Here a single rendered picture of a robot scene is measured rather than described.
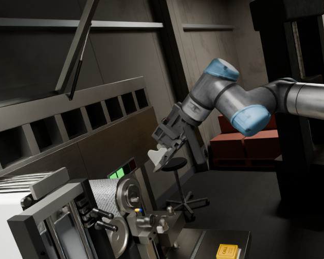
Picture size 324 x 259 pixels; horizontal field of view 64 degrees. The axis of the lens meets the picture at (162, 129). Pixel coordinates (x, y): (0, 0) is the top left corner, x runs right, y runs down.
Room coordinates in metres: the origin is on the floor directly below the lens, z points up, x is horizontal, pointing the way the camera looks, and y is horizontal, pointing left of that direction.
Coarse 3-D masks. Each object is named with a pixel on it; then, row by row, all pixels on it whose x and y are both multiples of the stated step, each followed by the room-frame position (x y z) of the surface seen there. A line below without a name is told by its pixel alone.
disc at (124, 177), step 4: (124, 176) 0.85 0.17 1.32; (128, 176) 0.87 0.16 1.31; (132, 176) 0.89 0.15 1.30; (120, 180) 0.83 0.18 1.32; (136, 180) 0.90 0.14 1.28; (120, 184) 0.83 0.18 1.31; (116, 188) 0.81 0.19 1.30; (140, 188) 0.91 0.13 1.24; (116, 192) 0.80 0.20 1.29; (116, 196) 0.79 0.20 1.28; (116, 200) 0.79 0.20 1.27; (140, 200) 0.89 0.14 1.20; (116, 204) 0.79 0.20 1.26; (120, 208) 0.80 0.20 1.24; (120, 212) 0.79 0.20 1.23; (124, 212) 0.81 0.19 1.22; (124, 216) 0.80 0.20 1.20
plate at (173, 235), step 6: (156, 216) 1.08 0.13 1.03; (162, 216) 1.06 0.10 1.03; (174, 216) 1.03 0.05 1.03; (180, 216) 1.03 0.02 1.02; (156, 222) 1.02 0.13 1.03; (168, 222) 1.00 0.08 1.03; (174, 222) 0.98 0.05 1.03; (180, 222) 1.02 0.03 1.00; (156, 228) 0.98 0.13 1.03; (174, 228) 0.97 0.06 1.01; (180, 228) 1.00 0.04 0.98; (162, 234) 0.93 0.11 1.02; (168, 234) 0.92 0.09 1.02; (174, 234) 0.96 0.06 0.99; (162, 240) 0.93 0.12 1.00; (168, 240) 0.92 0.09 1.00; (174, 240) 0.94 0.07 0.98; (168, 246) 0.92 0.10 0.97
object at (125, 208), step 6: (126, 180) 0.84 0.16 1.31; (132, 180) 0.87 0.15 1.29; (126, 186) 0.83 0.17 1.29; (138, 186) 0.89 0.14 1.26; (120, 192) 0.81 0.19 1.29; (120, 198) 0.80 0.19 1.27; (120, 204) 0.80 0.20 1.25; (126, 204) 0.81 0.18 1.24; (138, 204) 0.86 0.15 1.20; (126, 210) 0.80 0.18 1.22; (132, 210) 0.83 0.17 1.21
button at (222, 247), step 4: (220, 248) 0.90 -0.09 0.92; (224, 248) 0.89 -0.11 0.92; (228, 248) 0.88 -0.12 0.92; (232, 248) 0.88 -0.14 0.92; (236, 248) 0.87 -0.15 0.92; (220, 252) 0.87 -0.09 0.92; (224, 252) 0.87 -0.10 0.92; (228, 252) 0.86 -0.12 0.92; (232, 252) 0.86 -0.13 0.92; (236, 252) 0.86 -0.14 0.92; (216, 256) 0.86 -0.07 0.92; (220, 256) 0.85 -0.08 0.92; (224, 256) 0.85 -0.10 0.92; (228, 256) 0.84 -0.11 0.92; (232, 256) 0.84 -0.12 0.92; (236, 256) 0.85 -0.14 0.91
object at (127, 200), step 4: (132, 184) 0.85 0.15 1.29; (128, 188) 0.83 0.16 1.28; (132, 188) 0.84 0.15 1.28; (136, 188) 0.86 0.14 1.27; (128, 192) 0.82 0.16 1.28; (132, 192) 0.84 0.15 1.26; (136, 192) 0.85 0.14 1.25; (124, 196) 0.82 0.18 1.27; (128, 196) 0.81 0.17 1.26; (132, 196) 0.83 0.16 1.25; (136, 196) 0.85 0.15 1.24; (128, 200) 0.81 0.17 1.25; (128, 204) 0.81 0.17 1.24; (132, 204) 0.82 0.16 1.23; (136, 204) 0.84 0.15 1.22
